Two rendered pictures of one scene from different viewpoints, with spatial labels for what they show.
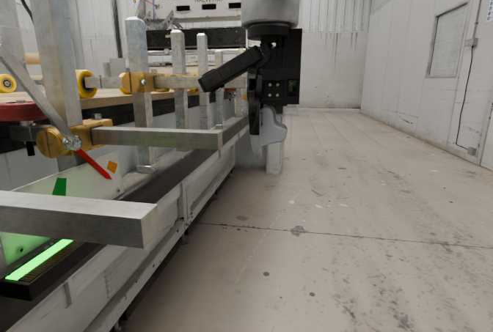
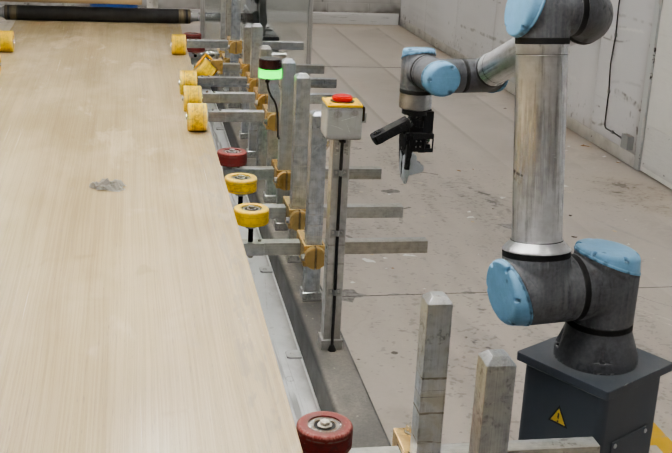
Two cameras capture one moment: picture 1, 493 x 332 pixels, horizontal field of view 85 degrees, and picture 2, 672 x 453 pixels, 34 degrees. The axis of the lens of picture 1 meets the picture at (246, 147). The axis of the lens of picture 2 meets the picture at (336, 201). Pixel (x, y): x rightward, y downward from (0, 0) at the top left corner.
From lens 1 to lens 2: 265 cm
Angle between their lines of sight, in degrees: 21
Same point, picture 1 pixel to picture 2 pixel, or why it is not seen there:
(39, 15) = (287, 103)
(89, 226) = (383, 211)
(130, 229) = (399, 210)
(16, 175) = not seen: hidden behind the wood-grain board
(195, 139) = (366, 173)
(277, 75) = (422, 137)
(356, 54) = not seen: outside the picture
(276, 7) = (424, 105)
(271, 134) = (415, 168)
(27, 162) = not seen: hidden behind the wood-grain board
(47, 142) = (286, 180)
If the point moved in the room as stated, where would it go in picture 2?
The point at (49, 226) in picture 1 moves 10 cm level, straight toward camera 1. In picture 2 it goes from (366, 213) to (401, 221)
